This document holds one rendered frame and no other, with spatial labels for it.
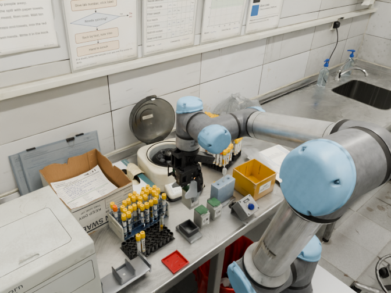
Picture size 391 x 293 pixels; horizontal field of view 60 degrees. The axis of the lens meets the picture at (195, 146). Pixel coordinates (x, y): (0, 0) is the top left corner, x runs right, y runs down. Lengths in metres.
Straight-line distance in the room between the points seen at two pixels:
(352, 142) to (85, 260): 0.66
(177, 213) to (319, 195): 0.87
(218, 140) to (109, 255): 0.60
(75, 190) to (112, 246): 0.29
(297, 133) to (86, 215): 0.78
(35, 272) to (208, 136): 0.50
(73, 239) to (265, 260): 0.46
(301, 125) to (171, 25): 0.93
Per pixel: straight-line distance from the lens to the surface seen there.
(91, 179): 1.46
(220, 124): 0.89
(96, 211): 1.27
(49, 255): 0.89
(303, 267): 0.97
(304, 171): 0.57
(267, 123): 0.86
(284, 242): 0.73
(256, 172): 1.55
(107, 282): 1.13
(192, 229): 1.29
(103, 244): 1.28
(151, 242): 1.23
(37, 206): 1.02
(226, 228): 1.32
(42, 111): 1.40
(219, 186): 1.34
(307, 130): 0.77
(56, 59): 1.35
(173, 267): 1.19
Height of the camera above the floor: 1.83
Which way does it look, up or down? 33 degrees down
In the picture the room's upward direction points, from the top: 3 degrees clockwise
